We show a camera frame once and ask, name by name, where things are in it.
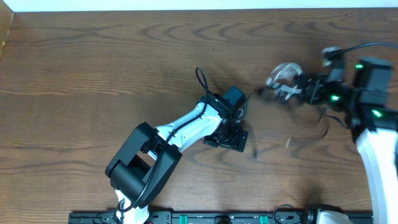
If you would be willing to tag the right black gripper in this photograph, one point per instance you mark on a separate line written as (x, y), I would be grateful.
(310, 95)

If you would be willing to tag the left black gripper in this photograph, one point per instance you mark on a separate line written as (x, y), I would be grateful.
(239, 143)

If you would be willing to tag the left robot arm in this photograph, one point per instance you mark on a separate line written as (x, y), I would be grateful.
(144, 163)

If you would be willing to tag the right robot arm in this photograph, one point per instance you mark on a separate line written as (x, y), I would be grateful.
(372, 124)

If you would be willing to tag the cardboard panel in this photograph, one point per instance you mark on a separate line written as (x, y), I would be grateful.
(6, 18)

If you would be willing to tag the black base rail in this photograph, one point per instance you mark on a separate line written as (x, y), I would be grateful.
(282, 214)

